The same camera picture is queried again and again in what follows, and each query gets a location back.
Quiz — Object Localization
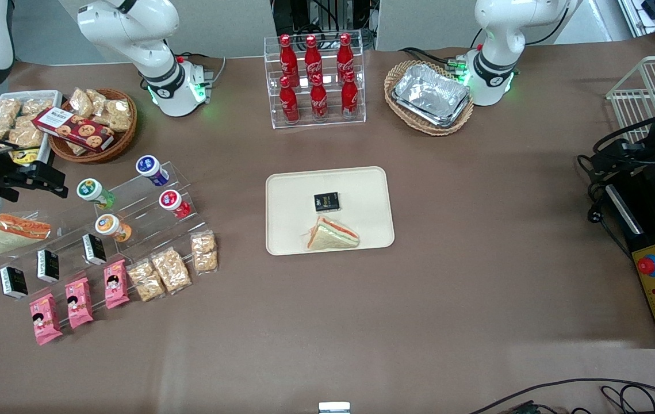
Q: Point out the brown wicker basket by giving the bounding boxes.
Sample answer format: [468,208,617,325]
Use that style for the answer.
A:
[48,88,138,164]

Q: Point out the green gum bottle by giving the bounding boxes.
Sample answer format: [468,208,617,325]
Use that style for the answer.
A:
[77,178,116,209]

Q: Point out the cream plastic tray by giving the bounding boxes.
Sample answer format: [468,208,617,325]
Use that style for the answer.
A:
[265,166,396,256]

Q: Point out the red cookie box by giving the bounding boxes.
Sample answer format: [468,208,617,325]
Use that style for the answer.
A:
[32,107,116,153]

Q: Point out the wrapped triangle sandwich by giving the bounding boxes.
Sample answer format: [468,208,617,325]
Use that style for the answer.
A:
[306,215,361,251]
[0,213,52,255]

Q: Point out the clear acrylic bottle rack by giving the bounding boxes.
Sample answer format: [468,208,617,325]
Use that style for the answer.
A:
[263,30,367,130]

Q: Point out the blue gum bottle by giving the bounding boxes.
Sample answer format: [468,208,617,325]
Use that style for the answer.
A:
[135,155,170,186]

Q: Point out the black cable bundle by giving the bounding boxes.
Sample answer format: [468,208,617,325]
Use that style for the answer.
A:
[576,151,634,260]

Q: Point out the white wire basket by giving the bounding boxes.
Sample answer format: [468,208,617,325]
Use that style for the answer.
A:
[606,55,655,144]

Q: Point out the aluminium foil tray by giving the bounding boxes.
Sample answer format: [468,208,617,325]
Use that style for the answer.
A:
[391,63,473,128]

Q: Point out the black floor cable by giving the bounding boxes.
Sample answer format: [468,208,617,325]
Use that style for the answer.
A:
[468,378,655,414]

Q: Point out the black box gold print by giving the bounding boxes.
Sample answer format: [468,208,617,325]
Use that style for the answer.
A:
[313,191,340,212]

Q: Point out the clear acrylic stepped snack stand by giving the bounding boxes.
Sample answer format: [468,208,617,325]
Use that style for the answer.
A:
[0,207,132,305]

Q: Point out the red cola bottle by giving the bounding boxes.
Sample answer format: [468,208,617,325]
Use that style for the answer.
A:
[309,74,328,122]
[304,34,323,84]
[341,70,359,120]
[279,76,300,124]
[336,33,355,81]
[278,34,300,87]

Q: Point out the clear acrylic stepped gum stand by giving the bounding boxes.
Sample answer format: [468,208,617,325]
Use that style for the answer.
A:
[90,162,208,257]

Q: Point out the pink snack pack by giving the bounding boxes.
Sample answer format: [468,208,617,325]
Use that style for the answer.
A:
[29,293,64,346]
[104,259,131,310]
[64,277,94,329]

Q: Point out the red gum bottle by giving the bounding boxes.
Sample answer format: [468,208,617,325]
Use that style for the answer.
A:
[158,189,191,219]

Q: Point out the light wicker basket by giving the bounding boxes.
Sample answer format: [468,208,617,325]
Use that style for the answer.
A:
[384,60,475,137]

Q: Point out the black equipment rack with cables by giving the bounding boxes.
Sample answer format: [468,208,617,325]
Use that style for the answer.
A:
[271,0,375,51]

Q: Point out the white rectangular tray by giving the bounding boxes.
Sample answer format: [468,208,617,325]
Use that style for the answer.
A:
[0,90,63,167]

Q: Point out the black base cables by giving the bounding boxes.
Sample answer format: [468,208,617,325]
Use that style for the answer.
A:
[399,46,473,74]

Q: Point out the small black white box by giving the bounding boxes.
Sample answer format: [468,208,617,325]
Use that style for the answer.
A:
[36,249,60,283]
[0,266,29,300]
[82,233,108,266]

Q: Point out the clear bag of biscuits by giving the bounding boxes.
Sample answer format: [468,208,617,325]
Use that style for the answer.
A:
[94,99,133,133]
[68,87,95,118]
[86,89,109,116]

